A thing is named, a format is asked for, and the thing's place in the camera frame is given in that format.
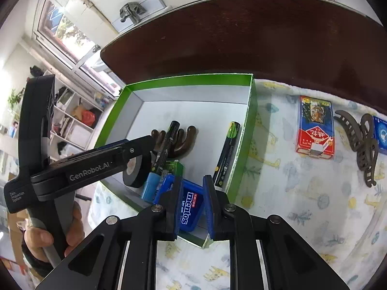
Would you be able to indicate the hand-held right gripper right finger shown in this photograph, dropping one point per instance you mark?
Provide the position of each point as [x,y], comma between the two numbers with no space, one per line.
[210,205]

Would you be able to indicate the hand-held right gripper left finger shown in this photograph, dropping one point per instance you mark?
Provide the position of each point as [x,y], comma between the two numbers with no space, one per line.
[178,205]

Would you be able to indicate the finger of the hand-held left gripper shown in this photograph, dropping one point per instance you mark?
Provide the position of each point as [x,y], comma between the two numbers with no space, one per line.
[136,148]
[108,145]

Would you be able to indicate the blue mint tin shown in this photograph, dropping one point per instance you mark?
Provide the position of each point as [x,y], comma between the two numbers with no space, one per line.
[193,208]

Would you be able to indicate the black tape roll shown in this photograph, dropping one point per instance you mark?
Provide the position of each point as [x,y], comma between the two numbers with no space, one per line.
[136,178]

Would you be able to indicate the black marker pen blue cap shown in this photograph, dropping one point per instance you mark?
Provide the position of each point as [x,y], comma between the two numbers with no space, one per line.
[167,145]

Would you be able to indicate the small green floral box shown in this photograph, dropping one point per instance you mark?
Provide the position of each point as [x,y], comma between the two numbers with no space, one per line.
[174,169]

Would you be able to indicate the brown hair claw clip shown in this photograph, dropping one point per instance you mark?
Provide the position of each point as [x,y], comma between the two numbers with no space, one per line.
[184,148]

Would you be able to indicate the black green marker pen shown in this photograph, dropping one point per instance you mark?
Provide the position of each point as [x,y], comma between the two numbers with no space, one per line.
[226,154]

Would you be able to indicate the green cardboard box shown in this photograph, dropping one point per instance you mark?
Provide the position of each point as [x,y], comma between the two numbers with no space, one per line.
[193,117]

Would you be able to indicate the person's left hand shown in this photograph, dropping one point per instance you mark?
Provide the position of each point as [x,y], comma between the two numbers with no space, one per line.
[75,229]

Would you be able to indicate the red bag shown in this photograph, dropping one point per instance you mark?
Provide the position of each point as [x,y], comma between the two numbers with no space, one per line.
[88,118]

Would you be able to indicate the white storage shelf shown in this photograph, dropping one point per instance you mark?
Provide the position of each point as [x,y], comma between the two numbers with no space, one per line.
[75,127]

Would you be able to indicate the green potted plant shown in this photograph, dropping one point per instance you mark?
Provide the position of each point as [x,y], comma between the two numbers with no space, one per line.
[15,98]

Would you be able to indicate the giraffe printed blanket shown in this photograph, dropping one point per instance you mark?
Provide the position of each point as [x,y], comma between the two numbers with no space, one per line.
[287,187]

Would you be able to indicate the window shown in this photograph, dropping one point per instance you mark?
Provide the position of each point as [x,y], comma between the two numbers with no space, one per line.
[66,36]

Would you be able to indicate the red playing card box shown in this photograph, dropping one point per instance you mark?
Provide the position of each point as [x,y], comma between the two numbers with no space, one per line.
[314,136]

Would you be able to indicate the grey green toy figure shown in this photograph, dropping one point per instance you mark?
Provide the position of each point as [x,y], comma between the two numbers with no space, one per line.
[131,12]

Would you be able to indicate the dark wooden headboard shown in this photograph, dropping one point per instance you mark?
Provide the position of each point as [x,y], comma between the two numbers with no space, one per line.
[242,42]

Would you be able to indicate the olive hair claw clip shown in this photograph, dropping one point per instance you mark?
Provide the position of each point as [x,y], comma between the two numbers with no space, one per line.
[364,148]

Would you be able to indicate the flat blue box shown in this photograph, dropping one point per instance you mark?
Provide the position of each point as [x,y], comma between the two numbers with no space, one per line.
[381,136]

